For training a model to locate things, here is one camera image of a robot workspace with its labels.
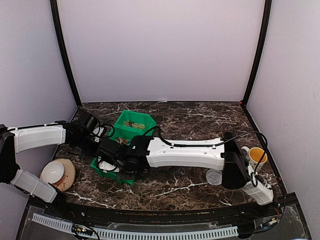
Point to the black front rail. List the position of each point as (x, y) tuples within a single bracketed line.
[(181, 207)]

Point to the patterned mug yellow inside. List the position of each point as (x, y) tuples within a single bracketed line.
[(256, 157)]

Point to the left black frame post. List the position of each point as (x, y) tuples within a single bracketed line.
[(63, 51)]

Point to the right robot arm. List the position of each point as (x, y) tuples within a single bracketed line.
[(218, 154)]

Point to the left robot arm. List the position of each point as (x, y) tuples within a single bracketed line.
[(25, 150)]

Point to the wooden slice coaster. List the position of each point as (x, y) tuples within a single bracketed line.
[(68, 177)]

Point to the white slotted cable duct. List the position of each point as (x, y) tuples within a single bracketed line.
[(98, 233)]

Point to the black frame post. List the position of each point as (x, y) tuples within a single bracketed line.
[(258, 52), (63, 51)]

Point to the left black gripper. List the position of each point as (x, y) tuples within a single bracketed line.
[(95, 151)]

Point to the green three-compartment bin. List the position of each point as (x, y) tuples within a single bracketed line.
[(119, 130)]

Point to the clear plastic lid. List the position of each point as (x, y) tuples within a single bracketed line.
[(214, 177)]

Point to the blue mixed candies pile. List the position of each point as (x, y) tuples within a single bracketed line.
[(123, 141)]

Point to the white bowl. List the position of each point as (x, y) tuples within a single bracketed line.
[(53, 172)]

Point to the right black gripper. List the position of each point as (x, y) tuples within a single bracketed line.
[(131, 175)]

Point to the right black frame post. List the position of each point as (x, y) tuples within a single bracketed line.
[(258, 52)]

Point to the green yellow candies pile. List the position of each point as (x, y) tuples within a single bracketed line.
[(135, 125)]

